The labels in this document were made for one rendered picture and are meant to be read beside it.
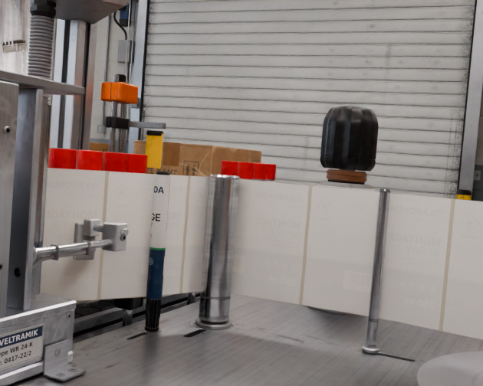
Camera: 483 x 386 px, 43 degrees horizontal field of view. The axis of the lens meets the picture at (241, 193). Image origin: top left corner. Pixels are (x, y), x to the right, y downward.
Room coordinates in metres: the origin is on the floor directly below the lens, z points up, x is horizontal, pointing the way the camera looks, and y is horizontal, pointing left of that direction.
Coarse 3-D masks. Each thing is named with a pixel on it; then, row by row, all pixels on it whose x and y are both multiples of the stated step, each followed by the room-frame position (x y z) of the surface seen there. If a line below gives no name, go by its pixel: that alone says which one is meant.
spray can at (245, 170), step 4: (240, 164) 1.22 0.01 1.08; (244, 164) 1.22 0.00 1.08; (248, 164) 1.22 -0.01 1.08; (252, 164) 1.22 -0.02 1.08; (240, 168) 1.22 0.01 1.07; (244, 168) 1.22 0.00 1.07; (248, 168) 1.22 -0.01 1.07; (252, 168) 1.22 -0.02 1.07; (240, 172) 1.22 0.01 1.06; (244, 172) 1.22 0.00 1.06; (248, 172) 1.22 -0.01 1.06; (252, 172) 1.22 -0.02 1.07; (240, 176) 1.22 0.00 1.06; (244, 176) 1.22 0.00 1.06; (248, 176) 1.22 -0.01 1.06; (252, 176) 1.22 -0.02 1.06
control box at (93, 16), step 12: (60, 0) 0.84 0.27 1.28; (72, 0) 0.84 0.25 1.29; (84, 0) 0.83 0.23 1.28; (96, 0) 0.83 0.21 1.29; (108, 0) 0.84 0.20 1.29; (120, 0) 0.84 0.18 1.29; (60, 12) 0.92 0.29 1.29; (72, 12) 0.91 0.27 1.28; (84, 12) 0.91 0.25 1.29; (96, 12) 0.90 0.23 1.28; (108, 12) 0.89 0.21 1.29
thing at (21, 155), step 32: (0, 96) 0.48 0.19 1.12; (32, 96) 0.52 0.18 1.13; (0, 128) 0.48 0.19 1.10; (32, 128) 0.52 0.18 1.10; (0, 160) 0.49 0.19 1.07; (32, 160) 0.52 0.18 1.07; (0, 192) 0.49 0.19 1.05; (32, 192) 0.52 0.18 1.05; (0, 224) 0.49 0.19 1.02; (32, 224) 0.52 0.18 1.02; (0, 256) 0.49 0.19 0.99; (32, 256) 0.53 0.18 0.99; (0, 288) 0.49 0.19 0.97; (32, 288) 0.56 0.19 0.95; (0, 320) 0.49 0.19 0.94; (32, 320) 0.53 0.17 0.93; (64, 320) 0.56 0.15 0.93; (0, 352) 0.49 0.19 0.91; (32, 352) 0.53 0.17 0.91; (0, 384) 0.49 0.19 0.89
